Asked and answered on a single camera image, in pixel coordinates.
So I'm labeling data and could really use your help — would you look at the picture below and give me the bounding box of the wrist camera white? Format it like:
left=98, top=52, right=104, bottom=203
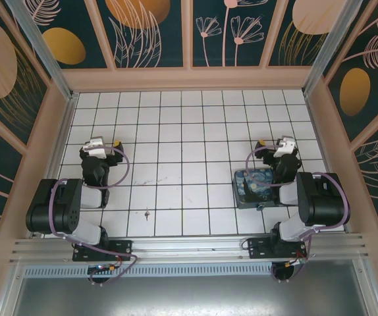
left=82, top=137, right=108, bottom=159
left=273, top=135, right=296, bottom=159

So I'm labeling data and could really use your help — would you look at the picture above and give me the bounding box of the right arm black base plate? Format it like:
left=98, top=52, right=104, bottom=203
left=247, top=237, right=309, bottom=261

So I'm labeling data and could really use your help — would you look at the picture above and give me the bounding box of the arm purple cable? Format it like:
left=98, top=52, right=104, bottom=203
left=51, top=146, right=139, bottom=286
left=246, top=146, right=352, bottom=284

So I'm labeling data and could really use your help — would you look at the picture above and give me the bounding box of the grey metal sheet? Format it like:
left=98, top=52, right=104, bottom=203
left=0, top=258, right=378, bottom=316

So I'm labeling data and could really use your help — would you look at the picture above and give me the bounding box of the aluminium profile rail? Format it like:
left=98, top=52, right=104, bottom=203
left=9, top=232, right=370, bottom=265

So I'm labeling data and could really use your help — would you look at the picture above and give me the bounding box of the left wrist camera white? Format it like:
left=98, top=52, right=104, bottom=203
left=82, top=137, right=108, bottom=159

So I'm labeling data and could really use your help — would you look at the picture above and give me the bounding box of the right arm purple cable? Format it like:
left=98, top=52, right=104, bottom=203
left=246, top=146, right=352, bottom=284

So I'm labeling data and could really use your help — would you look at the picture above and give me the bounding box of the orange power connector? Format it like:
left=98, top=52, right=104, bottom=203
left=284, top=257, right=308, bottom=267

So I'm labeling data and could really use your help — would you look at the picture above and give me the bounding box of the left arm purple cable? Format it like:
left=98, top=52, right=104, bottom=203
left=51, top=146, right=139, bottom=286

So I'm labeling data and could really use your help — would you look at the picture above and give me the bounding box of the slotted grey cable duct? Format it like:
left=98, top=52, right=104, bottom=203
left=22, top=265, right=363, bottom=278

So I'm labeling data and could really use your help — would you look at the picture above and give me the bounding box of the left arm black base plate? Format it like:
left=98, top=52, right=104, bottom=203
left=72, top=239, right=134, bottom=263

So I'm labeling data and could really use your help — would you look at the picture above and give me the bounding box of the starry night tin box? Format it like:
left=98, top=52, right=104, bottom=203
left=232, top=168, right=281, bottom=211

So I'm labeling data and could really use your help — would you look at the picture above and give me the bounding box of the aluminium corner post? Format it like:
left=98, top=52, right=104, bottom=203
left=5, top=0, right=80, bottom=102
left=302, top=0, right=358, bottom=97

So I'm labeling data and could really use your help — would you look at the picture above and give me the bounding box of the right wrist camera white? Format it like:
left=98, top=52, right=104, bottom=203
left=273, top=135, right=296, bottom=159

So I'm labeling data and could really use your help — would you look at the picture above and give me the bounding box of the small circuit board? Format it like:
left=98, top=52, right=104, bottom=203
left=88, top=264, right=117, bottom=274

